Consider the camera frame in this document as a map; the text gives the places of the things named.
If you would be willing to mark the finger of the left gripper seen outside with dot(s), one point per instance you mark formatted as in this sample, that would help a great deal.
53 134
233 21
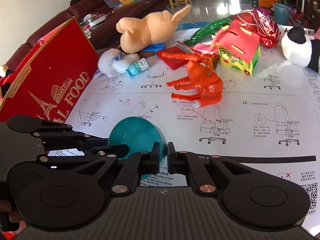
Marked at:
59 136

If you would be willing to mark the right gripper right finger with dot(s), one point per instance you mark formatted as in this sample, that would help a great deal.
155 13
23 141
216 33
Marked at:
192 167

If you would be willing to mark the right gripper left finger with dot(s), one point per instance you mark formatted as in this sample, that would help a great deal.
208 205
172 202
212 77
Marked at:
135 166

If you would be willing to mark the Minnie Mouse plush toy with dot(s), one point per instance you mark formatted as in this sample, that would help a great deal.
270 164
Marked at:
8 76

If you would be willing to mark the toy milk bottle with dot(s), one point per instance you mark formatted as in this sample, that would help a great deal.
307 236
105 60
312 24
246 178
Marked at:
137 67

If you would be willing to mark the red gift box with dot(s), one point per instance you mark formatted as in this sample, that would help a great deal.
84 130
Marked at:
53 75

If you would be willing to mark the orange plastic toy horse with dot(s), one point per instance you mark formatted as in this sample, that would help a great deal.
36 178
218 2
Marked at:
202 78

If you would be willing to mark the white fluffy plush toy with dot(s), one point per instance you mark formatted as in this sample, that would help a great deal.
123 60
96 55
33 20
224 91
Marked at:
114 62

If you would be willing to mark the red plastic case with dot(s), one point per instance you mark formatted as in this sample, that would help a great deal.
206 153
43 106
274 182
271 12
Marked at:
176 56

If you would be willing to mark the white instruction sheet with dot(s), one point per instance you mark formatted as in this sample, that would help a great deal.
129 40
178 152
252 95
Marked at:
270 119

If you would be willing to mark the pink foam sheet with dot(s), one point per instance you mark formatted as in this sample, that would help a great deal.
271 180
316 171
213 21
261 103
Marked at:
204 48

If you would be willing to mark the dark red sofa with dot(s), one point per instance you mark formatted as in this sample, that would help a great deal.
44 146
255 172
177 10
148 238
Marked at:
97 19

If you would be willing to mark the foam craft house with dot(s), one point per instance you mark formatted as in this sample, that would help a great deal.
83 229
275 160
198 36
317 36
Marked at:
238 47

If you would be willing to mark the beige plush animal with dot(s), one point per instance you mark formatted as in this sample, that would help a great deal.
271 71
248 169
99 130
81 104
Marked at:
154 28

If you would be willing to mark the red foil balloon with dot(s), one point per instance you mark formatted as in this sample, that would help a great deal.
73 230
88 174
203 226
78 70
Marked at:
262 25

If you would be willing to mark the panda plush toy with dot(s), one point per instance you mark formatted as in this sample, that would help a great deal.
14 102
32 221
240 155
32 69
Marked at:
301 50

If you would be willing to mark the blue bucket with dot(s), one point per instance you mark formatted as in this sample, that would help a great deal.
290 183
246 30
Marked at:
281 13

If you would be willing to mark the blue plastic toy handle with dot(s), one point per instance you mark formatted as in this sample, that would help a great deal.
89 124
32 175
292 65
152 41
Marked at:
154 47

